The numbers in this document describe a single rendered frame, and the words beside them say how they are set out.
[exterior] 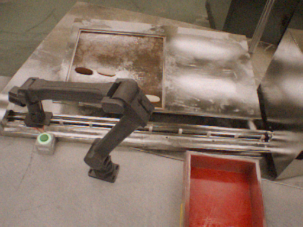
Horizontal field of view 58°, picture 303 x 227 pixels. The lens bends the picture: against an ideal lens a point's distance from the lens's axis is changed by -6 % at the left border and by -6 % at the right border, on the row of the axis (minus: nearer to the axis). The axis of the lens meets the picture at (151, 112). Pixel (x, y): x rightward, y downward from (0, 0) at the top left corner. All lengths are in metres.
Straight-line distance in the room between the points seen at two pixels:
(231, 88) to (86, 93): 0.90
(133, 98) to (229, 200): 0.67
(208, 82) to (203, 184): 0.55
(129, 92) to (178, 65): 0.79
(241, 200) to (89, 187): 0.65
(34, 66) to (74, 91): 0.88
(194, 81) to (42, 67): 0.86
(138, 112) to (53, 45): 1.16
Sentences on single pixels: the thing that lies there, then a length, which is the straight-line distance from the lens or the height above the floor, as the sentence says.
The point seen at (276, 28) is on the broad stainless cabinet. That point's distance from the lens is 3.14.
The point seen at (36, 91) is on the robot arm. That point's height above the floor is 1.23.
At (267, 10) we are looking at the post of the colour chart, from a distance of 1.90.
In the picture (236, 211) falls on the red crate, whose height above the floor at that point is 0.82.
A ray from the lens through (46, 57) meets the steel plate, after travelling 1.79.
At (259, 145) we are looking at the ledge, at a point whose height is 0.86.
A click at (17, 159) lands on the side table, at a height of 0.82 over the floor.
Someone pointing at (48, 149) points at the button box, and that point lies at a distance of 1.28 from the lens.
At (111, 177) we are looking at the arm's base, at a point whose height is 0.84.
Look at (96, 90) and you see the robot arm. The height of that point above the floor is 1.32.
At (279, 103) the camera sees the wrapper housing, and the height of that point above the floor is 1.04.
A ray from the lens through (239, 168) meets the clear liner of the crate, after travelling 1.32.
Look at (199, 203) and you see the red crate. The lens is 1.23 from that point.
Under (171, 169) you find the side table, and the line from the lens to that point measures 1.28.
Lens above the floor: 1.92
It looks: 49 degrees down
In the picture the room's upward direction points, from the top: 9 degrees clockwise
